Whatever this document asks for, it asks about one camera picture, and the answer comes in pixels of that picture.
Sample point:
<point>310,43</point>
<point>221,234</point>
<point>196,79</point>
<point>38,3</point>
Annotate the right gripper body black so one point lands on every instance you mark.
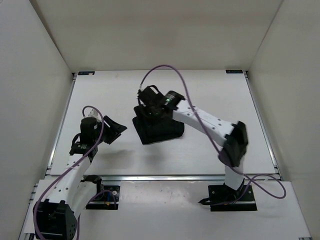
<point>152,116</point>

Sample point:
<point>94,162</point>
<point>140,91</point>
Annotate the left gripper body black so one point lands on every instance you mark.
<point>108,132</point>

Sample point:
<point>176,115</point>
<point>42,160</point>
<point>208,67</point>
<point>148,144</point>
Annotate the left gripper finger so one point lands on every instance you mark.
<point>110,139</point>
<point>112,128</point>

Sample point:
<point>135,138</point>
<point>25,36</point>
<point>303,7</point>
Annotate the black pleated skirt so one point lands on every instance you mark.
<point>157,129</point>

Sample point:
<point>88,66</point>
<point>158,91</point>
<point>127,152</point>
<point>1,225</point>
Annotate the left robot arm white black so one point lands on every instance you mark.
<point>57,211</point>

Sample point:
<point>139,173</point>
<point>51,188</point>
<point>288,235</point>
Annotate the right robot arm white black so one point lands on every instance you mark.
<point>231,137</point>

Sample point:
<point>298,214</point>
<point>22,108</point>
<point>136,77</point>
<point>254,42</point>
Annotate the left blue table label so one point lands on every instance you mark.
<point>86,73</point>

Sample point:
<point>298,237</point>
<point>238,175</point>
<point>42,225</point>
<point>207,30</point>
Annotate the blue table label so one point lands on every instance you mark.
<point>86,73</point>
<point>234,71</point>

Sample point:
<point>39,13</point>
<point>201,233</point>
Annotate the right blue table label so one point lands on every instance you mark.
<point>234,71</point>

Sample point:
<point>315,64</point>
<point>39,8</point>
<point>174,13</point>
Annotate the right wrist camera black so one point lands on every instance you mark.
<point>150,96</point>

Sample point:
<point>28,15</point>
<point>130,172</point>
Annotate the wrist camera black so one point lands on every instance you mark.
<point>88,130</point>
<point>150,96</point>

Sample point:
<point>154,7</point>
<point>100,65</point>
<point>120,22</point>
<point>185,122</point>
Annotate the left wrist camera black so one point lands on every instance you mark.
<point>88,130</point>

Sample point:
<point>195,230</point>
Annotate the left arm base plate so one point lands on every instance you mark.
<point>108,193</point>

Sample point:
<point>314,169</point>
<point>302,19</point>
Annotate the aluminium rail front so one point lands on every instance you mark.
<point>134,178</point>

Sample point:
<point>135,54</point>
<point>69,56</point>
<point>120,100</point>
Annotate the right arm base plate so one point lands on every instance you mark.
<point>222,198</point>

